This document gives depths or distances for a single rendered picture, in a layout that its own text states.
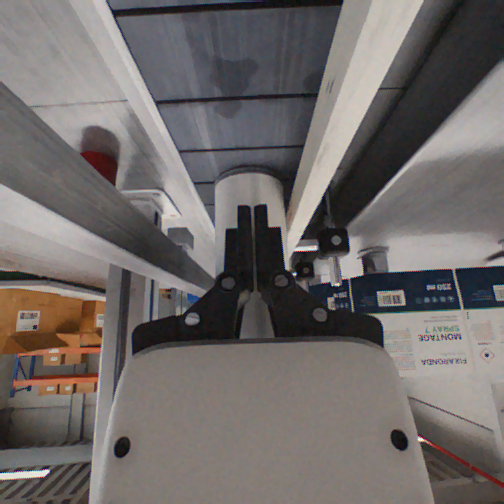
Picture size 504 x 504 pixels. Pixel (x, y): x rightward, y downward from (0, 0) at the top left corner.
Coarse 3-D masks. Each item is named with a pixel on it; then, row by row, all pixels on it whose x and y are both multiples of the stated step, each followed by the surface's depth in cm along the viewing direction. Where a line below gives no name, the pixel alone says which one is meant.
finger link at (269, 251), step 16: (256, 208) 14; (256, 224) 13; (256, 240) 13; (272, 240) 14; (256, 256) 12; (272, 256) 13; (256, 272) 13; (304, 304) 12; (320, 304) 12; (320, 320) 11
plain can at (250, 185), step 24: (240, 168) 18; (264, 168) 18; (216, 192) 19; (240, 192) 17; (264, 192) 18; (216, 216) 19; (216, 240) 18; (216, 264) 18; (288, 264) 18; (264, 312) 16; (240, 336) 15; (264, 336) 15
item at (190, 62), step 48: (144, 0) 8; (192, 0) 8; (240, 0) 8; (288, 0) 9; (336, 0) 9; (144, 48) 10; (192, 48) 10; (240, 48) 10; (288, 48) 10; (192, 96) 12; (240, 96) 13; (288, 96) 12; (192, 144) 15; (240, 144) 16; (288, 144) 16; (288, 192) 22
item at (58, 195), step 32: (0, 96) 3; (0, 128) 3; (32, 128) 4; (0, 160) 3; (32, 160) 4; (64, 160) 5; (0, 192) 4; (32, 192) 4; (64, 192) 4; (96, 192) 5; (32, 224) 5; (64, 224) 5; (96, 224) 5; (128, 224) 7; (96, 256) 7; (128, 256) 7; (160, 256) 9; (192, 288) 15
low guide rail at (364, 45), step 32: (352, 0) 7; (384, 0) 6; (416, 0) 6; (352, 32) 7; (384, 32) 6; (352, 64) 7; (384, 64) 7; (320, 96) 10; (352, 96) 8; (320, 128) 10; (352, 128) 9; (320, 160) 11; (320, 192) 14; (288, 224) 21; (288, 256) 29
